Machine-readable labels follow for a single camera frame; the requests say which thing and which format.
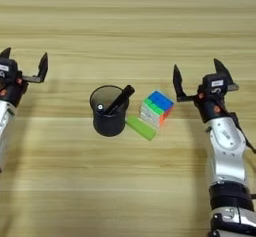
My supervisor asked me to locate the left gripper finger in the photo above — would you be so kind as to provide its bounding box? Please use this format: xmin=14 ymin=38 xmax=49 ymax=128
xmin=0 ymin=46 xmax=12 ymax=60
xmin=37 ymin=52 xmax=49 ymax=82

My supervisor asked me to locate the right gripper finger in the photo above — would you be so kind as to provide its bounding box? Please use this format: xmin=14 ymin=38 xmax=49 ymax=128
xmin=213 ymin=58 xmax=236 ymax=86
xmin=172 ymin=64 xmax=188 ymax=103

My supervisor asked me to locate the green rectangular eraser block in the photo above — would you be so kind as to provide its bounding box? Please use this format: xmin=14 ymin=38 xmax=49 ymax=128
xmin=125 ymin=114 xmax=158 ymax=142

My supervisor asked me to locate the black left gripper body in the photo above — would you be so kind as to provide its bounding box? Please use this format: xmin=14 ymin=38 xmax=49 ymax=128
xmin=0 ymin=71 xmax=44 ymax=108

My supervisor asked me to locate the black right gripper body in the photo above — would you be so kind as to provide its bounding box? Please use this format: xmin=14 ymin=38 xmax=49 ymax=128
xmin=183 ymin=82 xmax=240 ymax=124

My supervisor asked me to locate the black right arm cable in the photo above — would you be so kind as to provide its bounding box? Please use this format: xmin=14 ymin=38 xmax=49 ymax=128
xmin=229 ymin=111 xmax=256 ymax=155

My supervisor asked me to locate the black box with white label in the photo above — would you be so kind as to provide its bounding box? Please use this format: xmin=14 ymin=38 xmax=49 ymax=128
xmin=201 ymin=73 xmax=229 ymax=97
xmin=0 ymin=58 xmax=19 ymax=82

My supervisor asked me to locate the black mesh pen cup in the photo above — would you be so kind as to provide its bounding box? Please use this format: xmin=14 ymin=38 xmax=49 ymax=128
xmin=89 ymin=84 xmax=130 ymax=138

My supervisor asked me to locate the colourful puzzle cube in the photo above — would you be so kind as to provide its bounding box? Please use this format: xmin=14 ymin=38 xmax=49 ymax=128
xmin=139 ymin=90 xmax=175 ymax=129

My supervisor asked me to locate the black marker pen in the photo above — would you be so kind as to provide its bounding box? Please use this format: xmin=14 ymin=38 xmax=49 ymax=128
xmin=103 ymin=84 xmax=136 ymax=116

